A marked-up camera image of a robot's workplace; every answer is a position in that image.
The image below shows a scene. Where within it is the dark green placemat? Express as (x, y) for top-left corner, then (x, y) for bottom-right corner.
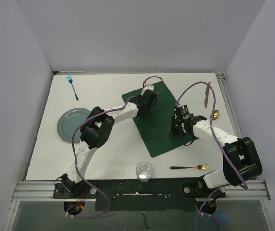
(133, 85), (192, 158)

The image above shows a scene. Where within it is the grey-blue round plate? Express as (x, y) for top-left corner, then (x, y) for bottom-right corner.
(56, 108), (90, 143)

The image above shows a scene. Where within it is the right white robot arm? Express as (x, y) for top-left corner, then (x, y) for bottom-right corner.
(170, 114), (263, 197)

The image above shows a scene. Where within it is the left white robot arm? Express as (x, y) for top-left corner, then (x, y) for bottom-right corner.
(61, 85), (157, 198)

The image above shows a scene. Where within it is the brown knife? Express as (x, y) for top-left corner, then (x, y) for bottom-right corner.
(204, 82), (211, 108)

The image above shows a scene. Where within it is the clear drinking glass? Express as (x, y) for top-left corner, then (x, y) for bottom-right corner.
(135, 162), (154, 182)

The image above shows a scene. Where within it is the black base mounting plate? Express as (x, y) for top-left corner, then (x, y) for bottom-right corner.
(53, 178), (225, 212)

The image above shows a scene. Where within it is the blue metallic fork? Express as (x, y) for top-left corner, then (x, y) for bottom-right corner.
(67, 75), (79, 101)

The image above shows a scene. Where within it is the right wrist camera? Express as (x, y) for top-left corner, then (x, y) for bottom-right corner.
(175, 104), (190, 120)

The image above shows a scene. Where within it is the gold spoon green handle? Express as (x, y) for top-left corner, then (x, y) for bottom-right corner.
(212, 109), (220, 120)

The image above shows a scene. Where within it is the gold fork green handle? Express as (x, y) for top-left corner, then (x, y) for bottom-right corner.
(169, 164), (209, 170)

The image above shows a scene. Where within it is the aluminium right side rail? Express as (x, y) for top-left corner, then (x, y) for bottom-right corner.
(215, 72), (242, 137)

